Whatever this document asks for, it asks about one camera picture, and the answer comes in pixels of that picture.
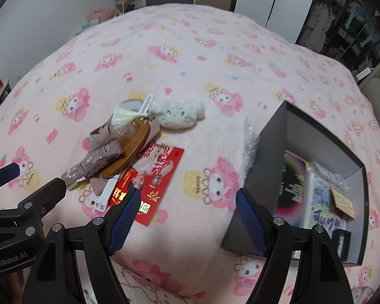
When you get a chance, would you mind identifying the round compact mirror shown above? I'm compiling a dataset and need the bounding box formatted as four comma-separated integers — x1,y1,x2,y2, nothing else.
118,99,146,115

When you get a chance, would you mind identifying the beige fabric strap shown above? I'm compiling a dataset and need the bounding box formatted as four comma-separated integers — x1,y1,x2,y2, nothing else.
88,119,161,197

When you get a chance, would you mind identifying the pink cartoon printed blanket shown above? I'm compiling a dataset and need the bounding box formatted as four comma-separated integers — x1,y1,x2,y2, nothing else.
0,3,380,304

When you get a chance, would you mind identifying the cream tassel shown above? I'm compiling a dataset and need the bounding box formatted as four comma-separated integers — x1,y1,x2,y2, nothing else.
109,108,137,132

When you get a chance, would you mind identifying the black storage box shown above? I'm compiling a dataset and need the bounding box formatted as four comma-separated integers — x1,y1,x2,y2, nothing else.
221,100,368,266

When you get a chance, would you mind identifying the black rainbow-ring booklet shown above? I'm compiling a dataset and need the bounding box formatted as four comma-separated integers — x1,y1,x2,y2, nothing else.
274,150,308,225

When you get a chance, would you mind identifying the pink printed fleece cloth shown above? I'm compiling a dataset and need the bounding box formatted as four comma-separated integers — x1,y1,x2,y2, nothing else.
82,260,197,304

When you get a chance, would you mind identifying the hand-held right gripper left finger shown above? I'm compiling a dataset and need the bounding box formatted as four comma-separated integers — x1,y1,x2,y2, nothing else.
23,187,143,304

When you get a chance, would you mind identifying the white plastic hanger strip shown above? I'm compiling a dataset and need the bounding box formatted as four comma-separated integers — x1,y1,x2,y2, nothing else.
94,173,121,213

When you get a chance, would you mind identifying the white plush toy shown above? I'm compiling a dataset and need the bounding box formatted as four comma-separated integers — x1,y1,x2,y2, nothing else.
148,99,206,131

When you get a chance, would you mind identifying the yellow paper note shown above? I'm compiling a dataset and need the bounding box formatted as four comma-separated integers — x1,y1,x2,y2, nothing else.
331,187,357,219

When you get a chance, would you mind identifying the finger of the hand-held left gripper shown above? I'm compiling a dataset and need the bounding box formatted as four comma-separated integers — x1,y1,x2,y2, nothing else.
0,163,22,191
6,177,68,227

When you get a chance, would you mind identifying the red printed packet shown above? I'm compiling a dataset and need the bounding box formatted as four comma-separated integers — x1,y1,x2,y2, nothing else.
108,141,186,227

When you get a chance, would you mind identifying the white blue-print packet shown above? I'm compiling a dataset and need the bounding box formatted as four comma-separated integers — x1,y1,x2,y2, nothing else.
299,161,349,232

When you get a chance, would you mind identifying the dark glass cabinet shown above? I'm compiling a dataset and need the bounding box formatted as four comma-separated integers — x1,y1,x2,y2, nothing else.
296,0,380,73

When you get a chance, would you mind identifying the white striped tag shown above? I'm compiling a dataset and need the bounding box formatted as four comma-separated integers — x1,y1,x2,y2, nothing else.
139,93,155,115

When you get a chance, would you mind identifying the pink cushion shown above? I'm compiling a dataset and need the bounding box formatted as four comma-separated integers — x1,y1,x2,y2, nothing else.
86,6,118,21

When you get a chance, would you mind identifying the white wardrobe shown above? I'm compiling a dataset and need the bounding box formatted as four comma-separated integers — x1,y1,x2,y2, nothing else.
234,0,320,45

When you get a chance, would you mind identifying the brown wooden comb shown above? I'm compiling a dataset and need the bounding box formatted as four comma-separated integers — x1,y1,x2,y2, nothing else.
100,118,153,179

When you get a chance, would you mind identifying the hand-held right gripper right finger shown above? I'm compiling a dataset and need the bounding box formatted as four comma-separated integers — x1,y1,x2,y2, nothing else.
235,187,363,304

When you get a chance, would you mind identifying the mauve cosmetic tube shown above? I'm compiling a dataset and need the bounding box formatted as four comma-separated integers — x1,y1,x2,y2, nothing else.
61,141,121,191

